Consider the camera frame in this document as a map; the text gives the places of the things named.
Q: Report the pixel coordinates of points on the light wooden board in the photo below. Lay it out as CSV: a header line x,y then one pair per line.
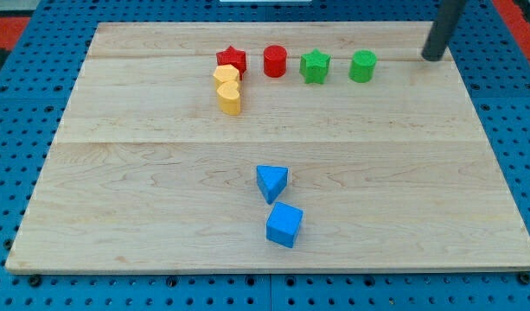
x,y
146,175

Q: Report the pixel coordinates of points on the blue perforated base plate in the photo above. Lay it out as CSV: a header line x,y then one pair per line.
x,y
38,76

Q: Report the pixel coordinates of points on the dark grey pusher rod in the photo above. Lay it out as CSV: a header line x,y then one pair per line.
x,y
442,29

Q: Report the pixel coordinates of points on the blue cube block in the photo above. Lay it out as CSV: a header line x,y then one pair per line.
x,y
283,223

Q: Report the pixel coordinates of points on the red cylinder block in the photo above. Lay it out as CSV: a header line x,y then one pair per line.
x,y
275,61

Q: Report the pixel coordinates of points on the yellow hexagon block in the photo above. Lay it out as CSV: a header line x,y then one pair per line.
x,y
225,73

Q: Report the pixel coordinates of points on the yellow heart block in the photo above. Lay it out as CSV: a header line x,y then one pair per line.
x,y
228,96

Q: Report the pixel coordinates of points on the green cylinder block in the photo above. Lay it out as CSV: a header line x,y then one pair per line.
x,y
362,66

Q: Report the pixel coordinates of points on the blue triangle block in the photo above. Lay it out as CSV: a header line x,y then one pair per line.
x,y
271,181

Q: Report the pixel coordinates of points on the red star block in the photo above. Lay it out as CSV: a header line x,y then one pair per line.
x,y
235,57

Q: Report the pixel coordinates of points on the green star block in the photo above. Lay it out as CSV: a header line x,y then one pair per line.
x,y
314,67

